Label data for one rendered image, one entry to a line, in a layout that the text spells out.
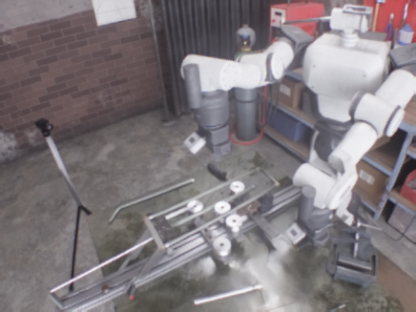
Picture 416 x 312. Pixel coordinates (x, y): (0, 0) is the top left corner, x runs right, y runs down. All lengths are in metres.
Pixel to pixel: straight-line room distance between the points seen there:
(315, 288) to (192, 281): 0.35
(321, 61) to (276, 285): 0.70
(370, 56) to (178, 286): 0.89
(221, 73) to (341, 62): 0.48
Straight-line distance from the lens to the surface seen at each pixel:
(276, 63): 0.85
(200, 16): 3.19
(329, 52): 1.00
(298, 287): 0.88
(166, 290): 0.87
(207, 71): 0.63
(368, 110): 0.81
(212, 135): 0.70
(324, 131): 1.16
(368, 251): 0.99
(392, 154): 2.23
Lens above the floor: 1.64
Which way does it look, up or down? 37 degrees down
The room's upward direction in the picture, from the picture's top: 5 degrees counter-clockwise
